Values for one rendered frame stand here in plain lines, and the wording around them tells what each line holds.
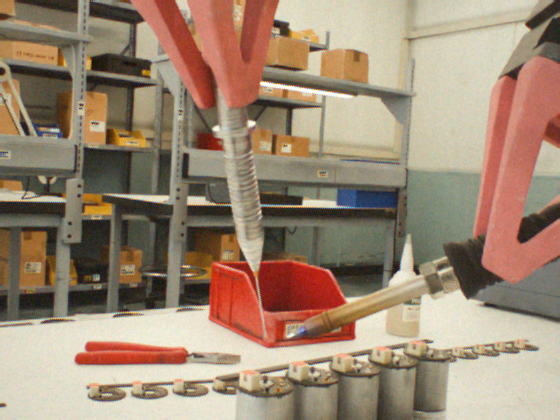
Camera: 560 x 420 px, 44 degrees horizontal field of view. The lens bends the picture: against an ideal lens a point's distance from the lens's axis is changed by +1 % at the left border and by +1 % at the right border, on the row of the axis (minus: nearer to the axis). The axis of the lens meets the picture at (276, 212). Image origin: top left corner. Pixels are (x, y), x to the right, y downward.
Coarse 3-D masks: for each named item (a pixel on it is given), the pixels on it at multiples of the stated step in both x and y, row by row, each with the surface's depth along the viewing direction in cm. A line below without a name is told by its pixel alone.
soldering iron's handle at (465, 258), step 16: (544, 208) 28; (528, 224) 27; (544, 224) 27; (480, 240) 27; (448, 256) 28; (464, 256) 27; (480, 256) 27; (464, 272) 27; (480, 272) 27; (464, 288) 27; (480, 288) 27
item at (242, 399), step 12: (264, 384) 30; (240, 396) 29; (252, 396) 29; (264, 396) 29; (276, 396) 29; (288, 396) 29; (240, 408) 29; (252, 408) 29; (264, 408) 29; (276, 408) 29; (288, 408) 29
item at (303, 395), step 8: (296, 384) 31; (336, 384) 31; (296, 392) 31; (304, 392) 30; (312, 392) 30; (320, 392) 30; (328, 392) 31; (336, 392) 31; (296, 400) 31; (304, 400) 31; (312, 400) 30; (320, 400) 30; (328, 400) 31; (336, 400) 31; (296, 408) 31; (304, 408) 31; (312, 408) 30; (320, 408) 31; (328, 408) 31; (336, 408) 31; (296, 416) 31; (304, 416) 31; (312, 416) 30; (320, 416) 31; (328, 416) 31
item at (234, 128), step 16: (224, 112) 25; (240, 112) 25; (224, 128) 25; (240, 128) 25; (224, 144) 25; (240, 144) 25; (224, 160) 26; (240, 160) 25; (240, 176) 25; (240, 192) 26; (256, 192) 26; (240, 208) 26; (256, 208) 26; (240, 224) 26; (256, 224) 26
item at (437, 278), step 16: (432, 272) 27; (448, 272) 27; (384, 288) 28; (400, 288) 28; (416, 288) 28; (432, 288) 27; (448, 288) 27; (352, 304) 28; (368, 304) 28; (384, 304) 28; (320, 320) 28; (336, 320) 28; (352, 320) 28
